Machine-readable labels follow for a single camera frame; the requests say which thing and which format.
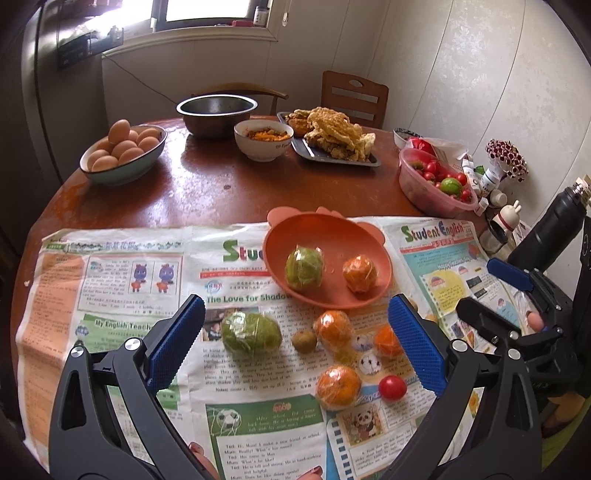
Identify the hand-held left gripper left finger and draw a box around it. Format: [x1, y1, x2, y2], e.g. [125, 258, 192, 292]
[48, 294, 218, 480]

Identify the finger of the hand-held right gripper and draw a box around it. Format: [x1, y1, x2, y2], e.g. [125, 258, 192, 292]
[456, 298, 561, 358]
[487, 257, 573, 326]

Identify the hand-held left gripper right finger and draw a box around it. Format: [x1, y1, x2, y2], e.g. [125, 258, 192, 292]
[369, 294, 543, 480]

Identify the mandarin orange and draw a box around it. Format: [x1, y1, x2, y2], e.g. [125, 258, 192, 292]
[342, 255, 379, 295]
[314, 310, 355, 352]
[316, 364, 362, 411]
[373, 324, 405, 360]

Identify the red cherry tomato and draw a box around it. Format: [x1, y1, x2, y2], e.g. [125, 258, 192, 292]
[379, 375, 408, 401]

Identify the green citrus fruit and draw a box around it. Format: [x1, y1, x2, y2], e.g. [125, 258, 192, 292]
[221, 311, 283, 357]
[284, 246, 326, 292]

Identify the orange bear-shaped bowl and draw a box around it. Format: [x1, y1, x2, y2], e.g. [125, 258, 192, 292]
[262, 206, 394, 311]

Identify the person's left hand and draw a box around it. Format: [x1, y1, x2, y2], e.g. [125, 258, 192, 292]
[188, 442, 325, 480]

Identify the glass cup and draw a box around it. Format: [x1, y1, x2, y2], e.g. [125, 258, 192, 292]
[480, 219, 513, 254]

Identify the white rabbit figurine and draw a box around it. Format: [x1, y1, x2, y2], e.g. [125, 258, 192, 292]
[489, 199, 522, 232]

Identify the black insulated bottle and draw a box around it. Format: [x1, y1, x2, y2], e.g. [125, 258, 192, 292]
[510, 174, 591, 287]

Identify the small colourful newspaper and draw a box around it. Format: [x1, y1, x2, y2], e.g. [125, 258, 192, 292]
[383, 218, 527, 354]

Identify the large colourful newspaper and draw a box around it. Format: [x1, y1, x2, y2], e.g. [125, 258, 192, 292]
[16, 224, 444, 480]

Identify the pink plastic container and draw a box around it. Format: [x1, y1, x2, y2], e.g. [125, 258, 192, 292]
[398, 147, 478, 217]

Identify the red white decorative flower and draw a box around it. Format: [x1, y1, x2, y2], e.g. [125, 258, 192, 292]
[486, 139, 528, 183]

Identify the green cloth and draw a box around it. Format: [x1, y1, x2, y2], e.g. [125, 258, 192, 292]
[541, 429, 588, 463]

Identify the pile of small tomatoes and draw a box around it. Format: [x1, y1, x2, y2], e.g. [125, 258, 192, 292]
[411, 157, 474, 204]

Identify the white paper bag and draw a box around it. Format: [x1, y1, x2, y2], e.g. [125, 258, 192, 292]
[427, 137, 469, 163]

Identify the red packet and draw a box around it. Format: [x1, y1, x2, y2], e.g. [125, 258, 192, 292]
[405, 137, 437, 155]

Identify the small blue white bowl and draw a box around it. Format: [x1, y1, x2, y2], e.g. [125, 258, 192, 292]
[392, 128, 423, 149]

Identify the teal enamel bowl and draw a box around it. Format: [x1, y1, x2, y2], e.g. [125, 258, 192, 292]
[79, 124, 168, 186]

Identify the pile of brown eggs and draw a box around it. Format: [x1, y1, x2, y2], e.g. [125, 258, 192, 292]
[87, 119, 161, 172]

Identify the white ceramic bowl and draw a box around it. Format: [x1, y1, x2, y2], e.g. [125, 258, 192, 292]
[233, 119, 294, 162]

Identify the grey metal tray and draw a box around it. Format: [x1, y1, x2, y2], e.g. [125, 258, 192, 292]
[276, 111, 382, 168]

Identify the stainless steel bowl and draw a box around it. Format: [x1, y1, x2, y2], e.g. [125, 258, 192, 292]
[176, 95, 258, 139]

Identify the pile of fried food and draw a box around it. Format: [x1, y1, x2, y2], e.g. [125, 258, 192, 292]
[285, 107, 377, 162]

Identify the brown wooden chair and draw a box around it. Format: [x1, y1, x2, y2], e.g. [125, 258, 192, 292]
[321, 70, 389, 130]

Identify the grey refrigerator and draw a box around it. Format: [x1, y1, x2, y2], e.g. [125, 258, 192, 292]
[18, 0, 105, 185]

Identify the curved wooden chair back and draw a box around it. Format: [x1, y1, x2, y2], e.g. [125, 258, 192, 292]
[191, 83, 289, 103]

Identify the window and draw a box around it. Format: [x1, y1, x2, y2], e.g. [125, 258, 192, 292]
[152, 0, 282, 33]

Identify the thin wall cable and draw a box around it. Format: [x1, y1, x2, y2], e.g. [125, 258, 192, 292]
[102, 54, 195, 100]

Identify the black wall rack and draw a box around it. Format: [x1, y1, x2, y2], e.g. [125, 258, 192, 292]
[56, 34, 124, 71]

